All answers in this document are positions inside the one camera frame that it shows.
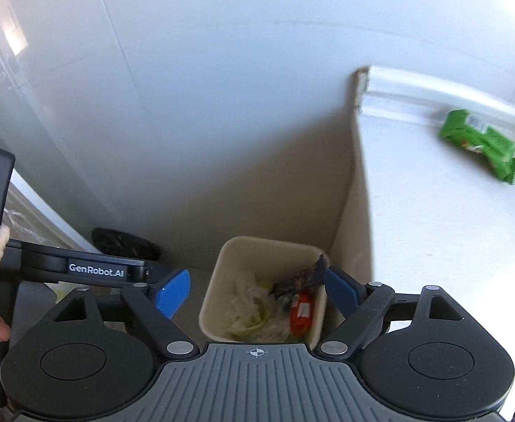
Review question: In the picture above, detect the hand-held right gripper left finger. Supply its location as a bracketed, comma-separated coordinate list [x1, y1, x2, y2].
[53, 268, 201, 358]

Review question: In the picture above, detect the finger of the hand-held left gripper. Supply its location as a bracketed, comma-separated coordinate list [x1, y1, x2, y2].
[20, 241, 170, 288]

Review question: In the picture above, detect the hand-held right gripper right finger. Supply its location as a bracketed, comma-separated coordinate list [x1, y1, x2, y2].
[314, 266, 465, 357]

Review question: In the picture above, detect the dark blue snack wrapper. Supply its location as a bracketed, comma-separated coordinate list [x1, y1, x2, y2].
[268, 255, 329, 297]

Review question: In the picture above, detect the red snack packet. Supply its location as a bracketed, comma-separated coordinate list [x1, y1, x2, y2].
[289, 291, 313, 335]

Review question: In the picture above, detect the large white foam fruit net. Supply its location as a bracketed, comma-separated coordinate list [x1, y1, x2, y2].
[227, 270, 276, 339]

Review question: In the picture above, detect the curled leafy cabbage leaf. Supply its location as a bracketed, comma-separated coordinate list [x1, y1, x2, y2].
[233, 301, 278, 339]

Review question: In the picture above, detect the cream plastic trash bin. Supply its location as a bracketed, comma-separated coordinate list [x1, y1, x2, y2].
[199, 236, 331, 348]

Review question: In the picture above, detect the green snack packet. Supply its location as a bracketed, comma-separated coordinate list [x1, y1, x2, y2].
[438, 109, 515, 186]

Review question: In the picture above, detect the black plastic bag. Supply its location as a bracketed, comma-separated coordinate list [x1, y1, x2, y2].
[91, 227, 161, 261]

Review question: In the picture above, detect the white backsplash trim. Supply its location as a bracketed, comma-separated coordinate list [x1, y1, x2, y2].
[356, 65, 515, 137]

